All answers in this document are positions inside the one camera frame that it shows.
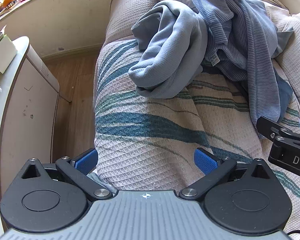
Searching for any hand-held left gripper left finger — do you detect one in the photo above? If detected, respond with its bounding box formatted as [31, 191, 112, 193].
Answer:
[20, 148, 113, 199]

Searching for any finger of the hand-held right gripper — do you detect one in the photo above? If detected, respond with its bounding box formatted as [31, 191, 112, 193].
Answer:
[256, 116, 300, 147]

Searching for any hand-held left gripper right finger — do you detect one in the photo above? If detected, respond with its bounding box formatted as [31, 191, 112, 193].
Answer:
[179, 148, 272, 201]

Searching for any blue striped shirt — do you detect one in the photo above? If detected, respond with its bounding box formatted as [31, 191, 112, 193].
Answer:
[190, 0, 294, 139]

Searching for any light blue fleece garment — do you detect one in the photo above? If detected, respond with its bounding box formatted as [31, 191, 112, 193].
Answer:
[128, 0, 208, 99]

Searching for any leaf print blanket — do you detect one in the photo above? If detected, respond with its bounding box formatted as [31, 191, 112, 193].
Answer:
[94, 39, 300, 213]

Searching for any white oval table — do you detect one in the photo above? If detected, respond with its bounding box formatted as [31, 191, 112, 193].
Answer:
[0, 35, 61, 240]

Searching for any pale blue garment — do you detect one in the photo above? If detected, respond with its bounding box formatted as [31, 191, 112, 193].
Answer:
[271, 24, 295, 58]

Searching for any white green tissue box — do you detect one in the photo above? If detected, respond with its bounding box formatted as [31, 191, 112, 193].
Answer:
[0, 25, 18, 75]

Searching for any curved window ledge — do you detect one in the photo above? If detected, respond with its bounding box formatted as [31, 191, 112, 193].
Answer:
[0, 0, 150, 58]

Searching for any sofa with waffle cover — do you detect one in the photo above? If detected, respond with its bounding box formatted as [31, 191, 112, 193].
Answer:
[105, 0, 300, 130]

